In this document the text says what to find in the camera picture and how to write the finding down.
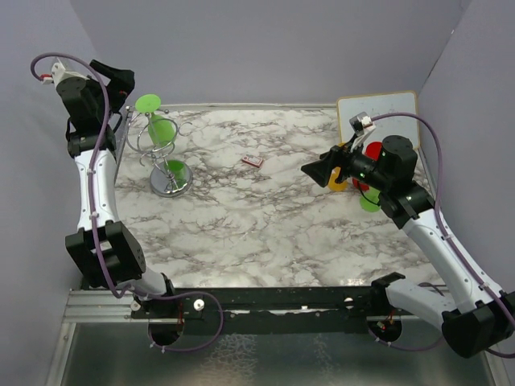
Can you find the small whiteboard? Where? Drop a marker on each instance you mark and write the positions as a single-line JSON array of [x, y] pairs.
[[380, 104]]

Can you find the chrome wine glass rack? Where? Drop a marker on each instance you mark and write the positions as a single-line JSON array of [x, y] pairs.
[[169, 178]]

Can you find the red wine glass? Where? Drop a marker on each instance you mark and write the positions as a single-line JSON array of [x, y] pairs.
[[372, 151]]

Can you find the orange wine glass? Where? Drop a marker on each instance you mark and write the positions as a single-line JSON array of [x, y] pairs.
[[333, 185]]

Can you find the green wine glass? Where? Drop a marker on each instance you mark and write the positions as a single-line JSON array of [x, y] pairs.
[[160, 129], [369, 200]]

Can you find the small red white box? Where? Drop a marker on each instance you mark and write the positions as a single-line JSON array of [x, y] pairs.
[[253, 161]]

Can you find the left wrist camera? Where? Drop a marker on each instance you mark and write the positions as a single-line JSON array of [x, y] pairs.
[[61, 69]]

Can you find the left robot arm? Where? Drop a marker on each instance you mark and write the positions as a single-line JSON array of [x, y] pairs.
[[103, 249]]

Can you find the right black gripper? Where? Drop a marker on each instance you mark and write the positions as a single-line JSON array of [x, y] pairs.
[[321, 170]]

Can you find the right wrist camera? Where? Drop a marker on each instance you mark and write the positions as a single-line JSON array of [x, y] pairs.
[[362, 125]]

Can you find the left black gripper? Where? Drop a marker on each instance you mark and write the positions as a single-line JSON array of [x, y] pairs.
[[121, 84]]

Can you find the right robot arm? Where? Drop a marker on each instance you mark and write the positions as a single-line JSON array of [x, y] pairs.
[[479, 313]]

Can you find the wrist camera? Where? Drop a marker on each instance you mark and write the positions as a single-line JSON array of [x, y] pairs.
[[61, 69], [362, 125]]

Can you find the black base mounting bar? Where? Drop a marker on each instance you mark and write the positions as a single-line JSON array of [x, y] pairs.
[[268, 310]]

